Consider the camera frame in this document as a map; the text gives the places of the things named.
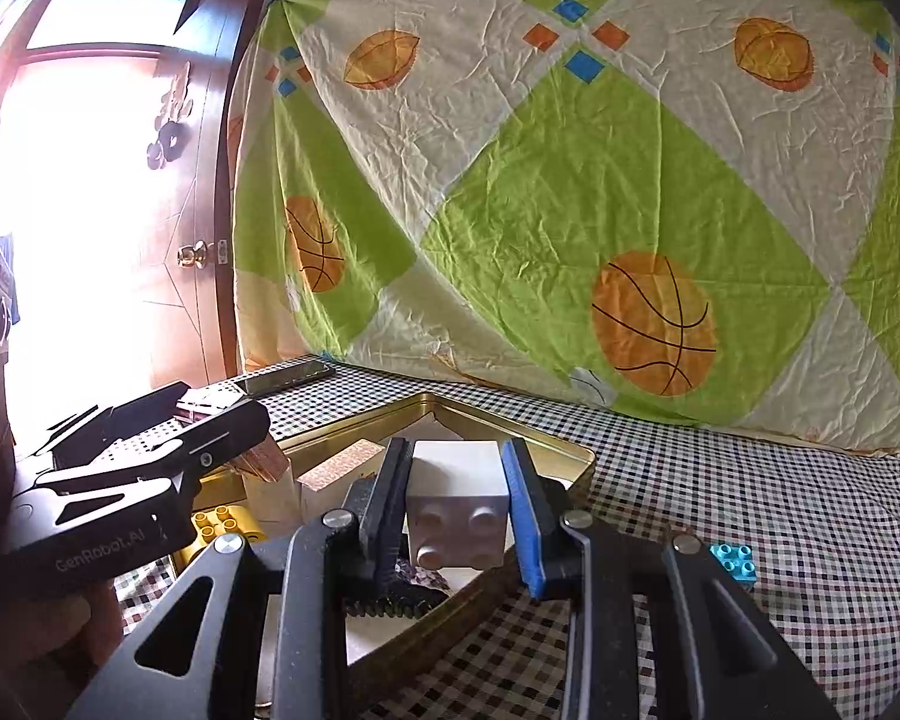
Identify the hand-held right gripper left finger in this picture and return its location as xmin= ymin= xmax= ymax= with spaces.
xmin=64 ymin=435 xmax=413 ymax=720

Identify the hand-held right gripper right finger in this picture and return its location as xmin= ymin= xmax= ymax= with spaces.
xmin=499 ymin=436 xmax=845 ymax=720

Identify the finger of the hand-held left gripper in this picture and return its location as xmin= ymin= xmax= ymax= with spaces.
xmin=13 ymin=397 xmax=272 ymax=535
xmin=47 ymin=381 xmax=191 ymax=467

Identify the white building block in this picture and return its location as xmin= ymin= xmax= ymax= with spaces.
xmin=405 ymin=441 xmax=512 ymax=569

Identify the yellow building block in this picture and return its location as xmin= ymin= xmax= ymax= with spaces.
xmin=176 ymin=504 xmax=267 ymax=567

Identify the dark brown comb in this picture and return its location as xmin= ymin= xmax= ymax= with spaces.
xmin=345 ymin=574 xmax=447 ymax=620

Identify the gold tin box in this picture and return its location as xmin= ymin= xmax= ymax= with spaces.
xmin=169 ymin=391 xmax=599 ymax=695

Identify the person's left hand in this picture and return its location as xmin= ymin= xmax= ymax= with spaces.
xmin=43 ymin=580 xmax=126 ymax=685

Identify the cork block with white face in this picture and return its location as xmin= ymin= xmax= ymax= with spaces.
xmin=296 ymin=439 xmax=387 ymax=518

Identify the dark rectangular tin lid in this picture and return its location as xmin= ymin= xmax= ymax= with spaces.
xmin=236 ymin=360 xmax=337 ymax=397

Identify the wooden door with glass pane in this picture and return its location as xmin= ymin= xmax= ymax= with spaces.
xmin=0 ymin=0 xmax=286 ymax=398

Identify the brass door knob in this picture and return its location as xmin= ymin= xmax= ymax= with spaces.
xmin=176 ymin=238 xmax=230 ymax=271

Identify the blue building block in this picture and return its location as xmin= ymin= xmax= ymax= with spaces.
xmin=709 ymin=541 xmax=760 ymax=584

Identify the checkered tablecloth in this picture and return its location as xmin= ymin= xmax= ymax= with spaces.
xmin=112 ymin=360 xmax=900 ymax=720

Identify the door hanging ornament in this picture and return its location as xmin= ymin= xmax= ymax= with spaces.
xmin=146 ymin=60 xmax=196 ymax=170

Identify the green basketball print sheet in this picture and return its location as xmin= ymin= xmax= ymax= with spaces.
xmin=229 ymin=0 xmax=900 ymax=458

